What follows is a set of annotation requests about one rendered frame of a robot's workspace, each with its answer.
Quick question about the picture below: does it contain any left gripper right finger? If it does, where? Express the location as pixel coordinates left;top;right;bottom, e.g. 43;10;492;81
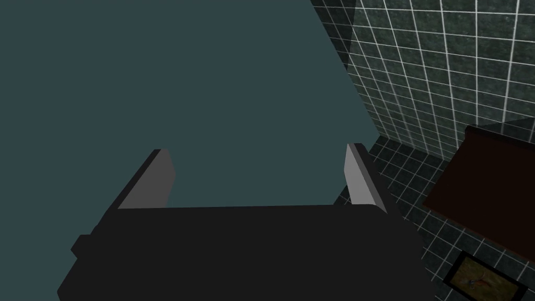
343;143;397;215

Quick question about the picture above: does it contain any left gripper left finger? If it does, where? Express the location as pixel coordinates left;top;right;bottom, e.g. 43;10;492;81
108;148;177;210

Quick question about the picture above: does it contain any dark brown wooden cabinet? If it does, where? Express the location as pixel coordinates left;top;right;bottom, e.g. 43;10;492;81
422;124;535;263

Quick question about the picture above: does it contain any black framed picture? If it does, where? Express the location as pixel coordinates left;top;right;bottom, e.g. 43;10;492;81
442;250;528;301

